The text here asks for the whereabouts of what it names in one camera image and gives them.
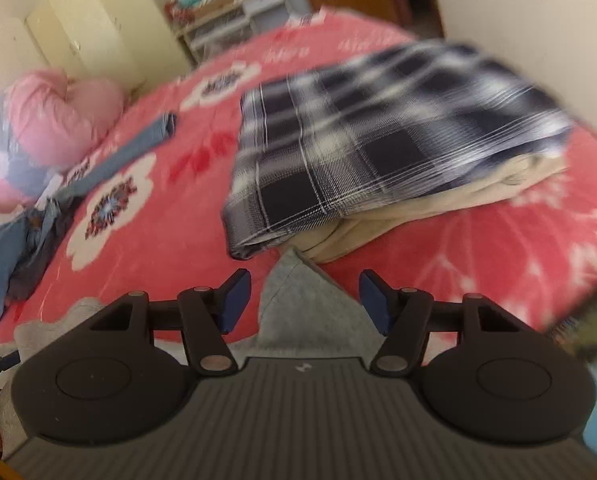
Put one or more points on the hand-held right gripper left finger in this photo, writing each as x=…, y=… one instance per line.
x=236, y=302

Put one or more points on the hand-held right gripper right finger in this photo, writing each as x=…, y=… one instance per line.
x=373, y=302

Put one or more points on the grey sweater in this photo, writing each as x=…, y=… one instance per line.
x=298, y=305

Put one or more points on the navy white plaid shirt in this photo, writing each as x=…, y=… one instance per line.
x=368, y=140

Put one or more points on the beige folded garment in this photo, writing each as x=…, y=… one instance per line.
x=428, y=215

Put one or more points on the red floral blanket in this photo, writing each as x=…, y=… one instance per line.
x=478, y=260

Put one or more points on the dark grey garment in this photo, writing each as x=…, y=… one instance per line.
x=36, y=260

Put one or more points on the blue jeans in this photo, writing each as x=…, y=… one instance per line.
x=123, y=152

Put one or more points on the olive cloth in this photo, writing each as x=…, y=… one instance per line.
x=588, y=320

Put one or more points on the pink floral quilt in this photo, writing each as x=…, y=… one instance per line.
x=43, y=125

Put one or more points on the white shelf unit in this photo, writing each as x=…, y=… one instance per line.
x=238, y=20

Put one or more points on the cream wardrobe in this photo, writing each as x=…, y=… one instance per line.
x=103, y=20

